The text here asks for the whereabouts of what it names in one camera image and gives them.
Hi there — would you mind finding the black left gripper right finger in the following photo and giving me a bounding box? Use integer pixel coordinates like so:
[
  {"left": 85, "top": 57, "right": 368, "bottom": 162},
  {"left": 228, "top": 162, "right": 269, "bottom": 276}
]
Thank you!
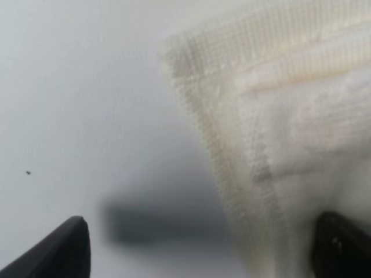
[{"left": 311, "top": 212, "right": 370, "bottom": 278}]

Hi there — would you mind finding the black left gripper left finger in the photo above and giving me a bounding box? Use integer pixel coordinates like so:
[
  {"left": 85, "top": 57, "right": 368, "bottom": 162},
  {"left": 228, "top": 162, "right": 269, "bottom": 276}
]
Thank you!
[{"left": 1, "top": 216, "right": 91, "bottom": 278}]

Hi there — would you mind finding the cream white towel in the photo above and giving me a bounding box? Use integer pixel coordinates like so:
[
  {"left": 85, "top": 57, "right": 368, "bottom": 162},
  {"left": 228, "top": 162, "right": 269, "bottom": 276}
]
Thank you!
[{"left": 161, "top": 1, "right": 370, "bottom": 277}]

